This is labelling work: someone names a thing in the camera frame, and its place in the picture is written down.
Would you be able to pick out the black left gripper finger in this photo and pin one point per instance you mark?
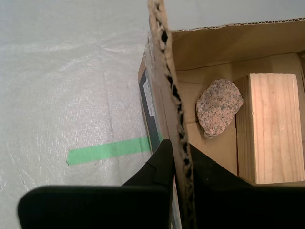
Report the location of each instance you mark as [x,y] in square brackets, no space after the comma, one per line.
[250,207]
[95,207]

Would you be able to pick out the light wooden block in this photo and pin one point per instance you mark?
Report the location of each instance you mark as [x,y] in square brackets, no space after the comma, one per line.
[271,128]

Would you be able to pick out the speckled beige rock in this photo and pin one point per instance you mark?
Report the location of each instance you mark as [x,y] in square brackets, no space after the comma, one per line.
[219,107]

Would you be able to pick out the brown cardboard box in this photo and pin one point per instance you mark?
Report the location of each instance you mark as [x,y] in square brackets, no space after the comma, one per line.
[202,52]

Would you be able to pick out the light green tape strip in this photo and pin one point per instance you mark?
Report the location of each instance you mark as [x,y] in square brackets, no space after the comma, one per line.
[107,151]

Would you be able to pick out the white plastic table cover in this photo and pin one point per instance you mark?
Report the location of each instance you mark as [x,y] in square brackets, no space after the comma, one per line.
[59,95]

